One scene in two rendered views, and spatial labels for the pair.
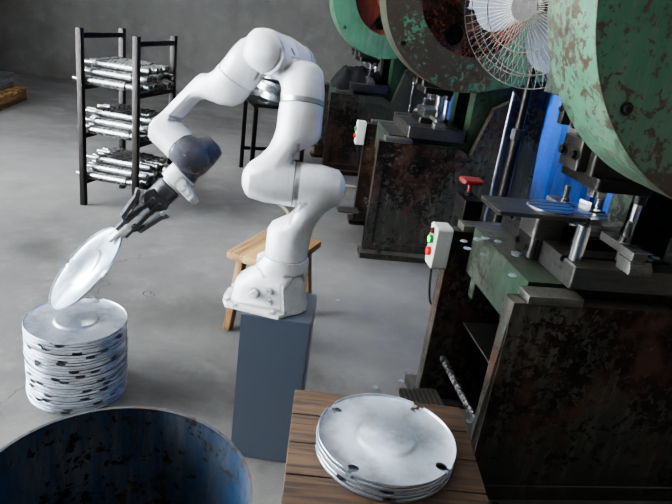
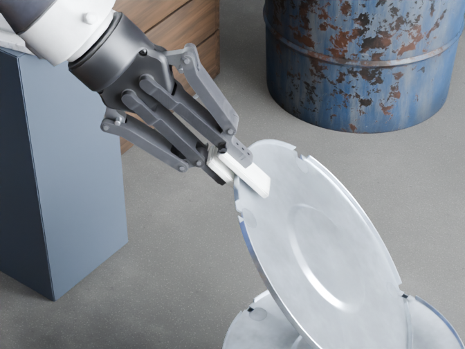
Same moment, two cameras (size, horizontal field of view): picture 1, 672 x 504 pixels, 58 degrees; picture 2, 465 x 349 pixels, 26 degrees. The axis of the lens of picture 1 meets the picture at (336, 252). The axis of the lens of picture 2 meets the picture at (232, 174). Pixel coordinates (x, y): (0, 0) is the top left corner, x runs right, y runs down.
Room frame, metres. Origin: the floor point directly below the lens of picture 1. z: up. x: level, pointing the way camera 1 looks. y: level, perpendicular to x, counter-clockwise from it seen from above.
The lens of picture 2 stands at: (2.32, 1.10, 1.13)
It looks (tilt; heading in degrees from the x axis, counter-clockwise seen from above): 38 degrees down; 215
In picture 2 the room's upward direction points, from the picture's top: straight up
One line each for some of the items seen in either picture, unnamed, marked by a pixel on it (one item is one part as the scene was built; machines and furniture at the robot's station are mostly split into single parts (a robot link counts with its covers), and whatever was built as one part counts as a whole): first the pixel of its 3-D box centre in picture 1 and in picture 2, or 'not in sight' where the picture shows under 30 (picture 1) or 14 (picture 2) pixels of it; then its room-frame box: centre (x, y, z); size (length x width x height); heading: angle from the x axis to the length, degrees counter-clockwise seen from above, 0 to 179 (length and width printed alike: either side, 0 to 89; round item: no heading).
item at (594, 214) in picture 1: (589, 219); not in sight; (1.60, -0.67, 0.76); 0.15 x 0.09 x 0.05; 10
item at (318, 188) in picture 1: (305, 211); not in sight; (1.46, 0.09, 0.71); 0.18 x 0.11 x 0.25; 95
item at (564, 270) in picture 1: (583, 247); not in sight; (1.60, -0.68, 0.68); 0.45 x 0.30 x 0.06; 10
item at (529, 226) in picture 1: (527, 228); not in sight; (1.57, -0.50, 0.72); 0.25 x 0.14 x 0.14; 100
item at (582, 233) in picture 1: (579, 241); not in sight; (1.41, -0.58, 0.75); 0.03 x 0.03 x 0.10; 10
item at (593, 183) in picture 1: (604, 182); not in sight; (1.60, -0.68, 0.86); 0.20 x 0.16 x 0.05; 10
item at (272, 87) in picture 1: (273, 120); not in sight; (4.45, 0.59, 0.40); 0.45 x 0.40 x 0.79; 22
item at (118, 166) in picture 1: (127, 120); not in sight; (3.40, 1.27, 0.47); 0.46 x 0.43 x 0.95; 80
